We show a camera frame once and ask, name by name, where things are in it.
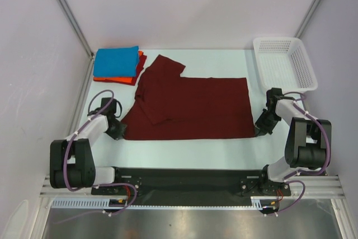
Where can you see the aluminium frame post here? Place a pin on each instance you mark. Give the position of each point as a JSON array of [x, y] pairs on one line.
[[66, 9], [307, 18]]

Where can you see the white slotted cable duct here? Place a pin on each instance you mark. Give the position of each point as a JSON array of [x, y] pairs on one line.
[[114, 204]]

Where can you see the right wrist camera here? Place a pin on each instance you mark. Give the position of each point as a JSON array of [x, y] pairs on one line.
[[274, 93]]

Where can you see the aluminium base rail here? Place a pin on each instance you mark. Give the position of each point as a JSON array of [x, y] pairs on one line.
[[316, 187]]

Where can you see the folded orange t shirt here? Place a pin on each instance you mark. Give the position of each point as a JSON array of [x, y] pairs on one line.
[[120, 80]]

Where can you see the folded blue t shirt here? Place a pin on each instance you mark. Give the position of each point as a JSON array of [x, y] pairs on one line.
[[116, 62]]

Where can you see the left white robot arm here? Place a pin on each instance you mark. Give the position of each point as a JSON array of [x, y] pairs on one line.
[[71, 160]]

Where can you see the dark red t shirt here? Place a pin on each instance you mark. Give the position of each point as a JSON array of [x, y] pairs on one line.
[[168, 106], [141, 62]]

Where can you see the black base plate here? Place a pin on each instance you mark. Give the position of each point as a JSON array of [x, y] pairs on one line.
[[206, 187]]

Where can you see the white plastic basket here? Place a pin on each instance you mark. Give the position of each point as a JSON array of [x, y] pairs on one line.
[[283, 62]]

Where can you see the left aluminium frame post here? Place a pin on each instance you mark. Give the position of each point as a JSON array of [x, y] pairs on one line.
[[66, 9]]

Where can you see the right aluminium frame post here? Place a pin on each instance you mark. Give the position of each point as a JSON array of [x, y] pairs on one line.
[[307, 18]]

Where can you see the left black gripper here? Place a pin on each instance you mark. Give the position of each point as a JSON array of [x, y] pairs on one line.
[[120, 131]]

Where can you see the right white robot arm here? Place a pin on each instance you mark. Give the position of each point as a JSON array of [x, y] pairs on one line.
[[308, 145]]

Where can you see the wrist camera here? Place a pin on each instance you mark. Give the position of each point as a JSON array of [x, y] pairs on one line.
[[274, 93], [108, 105]]

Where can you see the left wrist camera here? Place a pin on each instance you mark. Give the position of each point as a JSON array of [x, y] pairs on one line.
[[108, 105]]

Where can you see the folded dark red t shirt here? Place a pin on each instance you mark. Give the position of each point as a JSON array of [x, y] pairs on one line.
[[141, 62]]

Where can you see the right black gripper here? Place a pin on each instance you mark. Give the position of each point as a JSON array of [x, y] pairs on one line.
[[264, 122]]

